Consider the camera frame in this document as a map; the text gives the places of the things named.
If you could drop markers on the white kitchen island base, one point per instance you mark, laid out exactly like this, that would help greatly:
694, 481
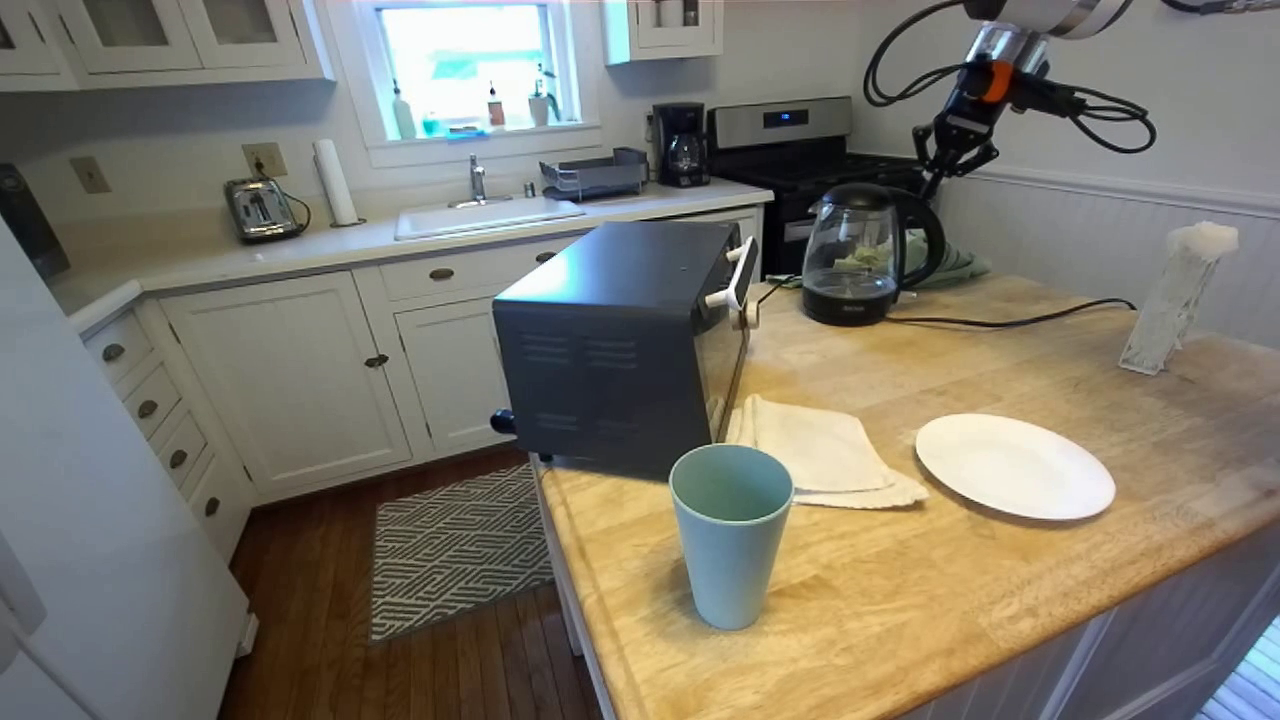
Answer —
1172, 642

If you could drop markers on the white kitchen sink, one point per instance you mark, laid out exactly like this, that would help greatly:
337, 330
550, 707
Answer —
486, 219

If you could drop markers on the white paper towel roll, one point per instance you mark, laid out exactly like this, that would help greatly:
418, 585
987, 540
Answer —
337, 181

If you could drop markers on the white paper napkins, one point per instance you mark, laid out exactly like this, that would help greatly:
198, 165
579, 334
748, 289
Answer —
1204, 243

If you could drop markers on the black coffee maker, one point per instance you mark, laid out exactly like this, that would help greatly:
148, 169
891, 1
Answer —
681, 144

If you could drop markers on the silver toaster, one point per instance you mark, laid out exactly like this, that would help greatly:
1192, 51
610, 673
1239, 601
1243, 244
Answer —
266, 208

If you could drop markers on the black kettle lid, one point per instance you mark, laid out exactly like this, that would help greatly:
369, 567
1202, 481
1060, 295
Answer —
852, 194

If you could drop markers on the white bottle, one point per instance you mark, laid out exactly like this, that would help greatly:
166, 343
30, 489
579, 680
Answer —
400, 114

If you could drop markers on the kitchen window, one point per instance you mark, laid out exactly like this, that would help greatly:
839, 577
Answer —
467, 61

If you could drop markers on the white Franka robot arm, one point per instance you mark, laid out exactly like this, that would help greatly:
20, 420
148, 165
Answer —
1055, 12

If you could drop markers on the white base cabinets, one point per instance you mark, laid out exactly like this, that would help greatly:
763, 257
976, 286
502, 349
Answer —
292, 375

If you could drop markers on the white round plate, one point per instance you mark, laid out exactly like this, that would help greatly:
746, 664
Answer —
1013, 466

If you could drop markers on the grey dish rack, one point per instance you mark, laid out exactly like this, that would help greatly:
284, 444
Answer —
595, 179

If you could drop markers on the chrome faucet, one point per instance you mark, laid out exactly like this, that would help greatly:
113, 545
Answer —
479, 181

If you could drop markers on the green towel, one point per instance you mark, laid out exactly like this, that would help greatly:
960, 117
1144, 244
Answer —
967, 269

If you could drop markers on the pale green cup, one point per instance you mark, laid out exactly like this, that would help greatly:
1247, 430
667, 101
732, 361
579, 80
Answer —
730, 545

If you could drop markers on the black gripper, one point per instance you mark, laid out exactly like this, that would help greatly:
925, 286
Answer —
980, 121

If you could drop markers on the beige folded cloth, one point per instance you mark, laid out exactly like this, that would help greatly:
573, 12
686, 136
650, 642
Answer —
820, 454

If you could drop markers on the black toaster oven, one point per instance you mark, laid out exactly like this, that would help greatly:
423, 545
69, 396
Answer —
603, 361

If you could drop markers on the wide white upper cabinet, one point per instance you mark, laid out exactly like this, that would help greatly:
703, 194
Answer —
160, 35

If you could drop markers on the small orange bottle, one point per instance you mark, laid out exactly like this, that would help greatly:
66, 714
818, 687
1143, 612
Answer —
499, 110

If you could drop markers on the grey chevron rug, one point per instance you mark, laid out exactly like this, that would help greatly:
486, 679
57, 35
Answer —
453, 553

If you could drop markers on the white wall outlet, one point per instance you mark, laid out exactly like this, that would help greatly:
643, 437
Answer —
90, 172
266, 159

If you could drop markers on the black microwave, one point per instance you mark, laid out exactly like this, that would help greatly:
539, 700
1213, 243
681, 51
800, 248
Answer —
20, 222

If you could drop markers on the narrow white upper cabinet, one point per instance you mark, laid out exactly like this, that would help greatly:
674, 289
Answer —
667, 27

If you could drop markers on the black steel stove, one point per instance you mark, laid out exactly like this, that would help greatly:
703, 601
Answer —
782, 133

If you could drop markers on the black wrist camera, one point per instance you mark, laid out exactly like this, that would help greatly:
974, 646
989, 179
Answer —
1043, 92

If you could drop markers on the white refrigerator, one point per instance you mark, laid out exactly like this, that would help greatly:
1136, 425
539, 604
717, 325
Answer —
94, 533

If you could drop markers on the blue sponge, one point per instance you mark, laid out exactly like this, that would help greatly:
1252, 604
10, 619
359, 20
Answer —
456, 128

